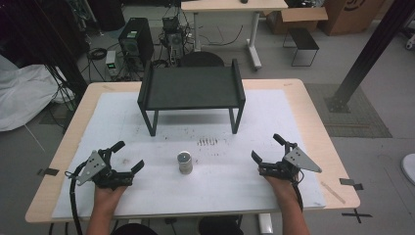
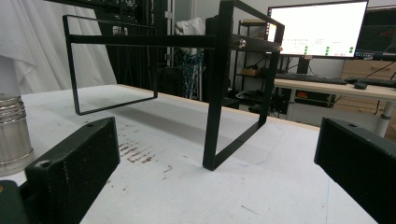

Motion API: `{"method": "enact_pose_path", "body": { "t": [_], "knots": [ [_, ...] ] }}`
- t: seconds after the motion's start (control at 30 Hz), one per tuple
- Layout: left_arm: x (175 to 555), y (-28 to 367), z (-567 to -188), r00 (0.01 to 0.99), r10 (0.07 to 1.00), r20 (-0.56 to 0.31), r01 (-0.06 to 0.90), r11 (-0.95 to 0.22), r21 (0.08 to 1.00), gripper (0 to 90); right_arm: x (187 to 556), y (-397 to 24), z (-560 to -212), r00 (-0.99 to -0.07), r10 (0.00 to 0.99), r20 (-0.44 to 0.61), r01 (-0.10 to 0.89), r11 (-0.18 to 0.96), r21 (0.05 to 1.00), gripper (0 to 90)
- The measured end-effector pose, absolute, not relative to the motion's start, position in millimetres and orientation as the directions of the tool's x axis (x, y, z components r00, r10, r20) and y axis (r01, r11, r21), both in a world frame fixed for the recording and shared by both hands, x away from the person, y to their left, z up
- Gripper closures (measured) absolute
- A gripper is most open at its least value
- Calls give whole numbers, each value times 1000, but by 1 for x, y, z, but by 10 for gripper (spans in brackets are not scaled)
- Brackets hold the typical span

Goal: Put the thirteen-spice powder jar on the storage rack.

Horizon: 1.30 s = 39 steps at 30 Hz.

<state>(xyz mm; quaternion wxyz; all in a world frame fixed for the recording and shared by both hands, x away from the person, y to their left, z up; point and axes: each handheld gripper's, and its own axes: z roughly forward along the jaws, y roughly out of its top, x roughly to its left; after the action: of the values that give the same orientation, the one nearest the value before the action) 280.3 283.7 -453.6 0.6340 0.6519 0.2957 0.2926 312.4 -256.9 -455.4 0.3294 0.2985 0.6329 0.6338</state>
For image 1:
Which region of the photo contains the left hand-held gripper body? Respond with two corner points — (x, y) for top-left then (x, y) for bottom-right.
(75, 148), (135, 191)

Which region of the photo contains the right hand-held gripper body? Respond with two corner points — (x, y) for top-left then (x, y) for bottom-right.
(259, 142), (323, 182)

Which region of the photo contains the silver metal can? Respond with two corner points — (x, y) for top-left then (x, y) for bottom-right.
(176, 150), (194, 175)

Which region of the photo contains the black metal shelf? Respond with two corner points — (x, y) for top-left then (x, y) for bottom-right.
(137, 58), (247, 138)

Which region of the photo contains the person's right hand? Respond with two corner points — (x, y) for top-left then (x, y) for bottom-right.
(258, 166), (303, 211)

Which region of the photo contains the person's left hand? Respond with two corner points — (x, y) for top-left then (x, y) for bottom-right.
(92, 184), (127, 215)

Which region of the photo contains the black tape piece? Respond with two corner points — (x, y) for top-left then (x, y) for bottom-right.
(339, 177), (364, 191)
(36, 167), (61, 177)

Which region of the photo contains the pale tape strip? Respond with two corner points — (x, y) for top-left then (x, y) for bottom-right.
(320, 180), (346, 206)

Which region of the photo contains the white table mat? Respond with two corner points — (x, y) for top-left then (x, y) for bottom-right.
(51, 89), (327, 220)

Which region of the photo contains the white table leg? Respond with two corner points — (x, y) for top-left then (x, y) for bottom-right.
(257, 212), (274, 235)

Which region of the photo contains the black stool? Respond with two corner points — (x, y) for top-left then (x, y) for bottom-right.
(198, 214), (245, 235)

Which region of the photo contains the grey floor mat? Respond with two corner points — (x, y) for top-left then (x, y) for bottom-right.
(304, 82), (393, 139)

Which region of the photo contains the small white power unit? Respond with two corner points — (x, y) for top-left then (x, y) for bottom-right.
(105, 50), (119, 78)

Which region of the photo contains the small black side table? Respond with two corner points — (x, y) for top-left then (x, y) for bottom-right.
(282, 27), (321, 69)

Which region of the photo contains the white cloth cover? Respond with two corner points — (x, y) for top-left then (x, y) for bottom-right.
(0, 54), (76, 132)

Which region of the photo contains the black computer tower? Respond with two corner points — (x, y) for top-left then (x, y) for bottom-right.
(117, 17), (155, 69)

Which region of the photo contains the black round chair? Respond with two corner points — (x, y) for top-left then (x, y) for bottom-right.
(179, 51), (226, 69)

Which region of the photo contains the white round object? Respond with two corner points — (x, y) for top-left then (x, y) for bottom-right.
(400, 153), (415, 187)

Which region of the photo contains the open cardboard box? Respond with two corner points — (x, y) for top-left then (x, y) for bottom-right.
(264, 7), (329, 36)

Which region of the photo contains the open computer case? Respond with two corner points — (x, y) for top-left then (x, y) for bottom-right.
(161, 16), (186, 62)

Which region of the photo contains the black curtain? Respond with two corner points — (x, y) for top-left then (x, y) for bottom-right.
(0, 0), (90, 101)

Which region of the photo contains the large printed cardboard box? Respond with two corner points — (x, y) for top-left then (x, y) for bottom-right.
(317, 0), (387, 37)

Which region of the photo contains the white-legged wooden desk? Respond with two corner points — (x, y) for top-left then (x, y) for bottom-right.
(180, 0), (290, 71)

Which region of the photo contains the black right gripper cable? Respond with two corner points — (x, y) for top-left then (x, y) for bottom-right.
(291, 171), (304, 212)

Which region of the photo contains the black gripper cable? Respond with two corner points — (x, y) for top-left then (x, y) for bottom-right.
(291, 171), (304, 212)
(64, 162), (86, 235)

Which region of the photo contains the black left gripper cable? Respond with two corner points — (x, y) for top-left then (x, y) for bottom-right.
(64, 162), (86, 235)

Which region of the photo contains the coiled black cable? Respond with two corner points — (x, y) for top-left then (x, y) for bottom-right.
(86, 47), (109, 62)

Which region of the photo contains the black metal post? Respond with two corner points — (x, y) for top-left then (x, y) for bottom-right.
(324, 0), (415, 115)

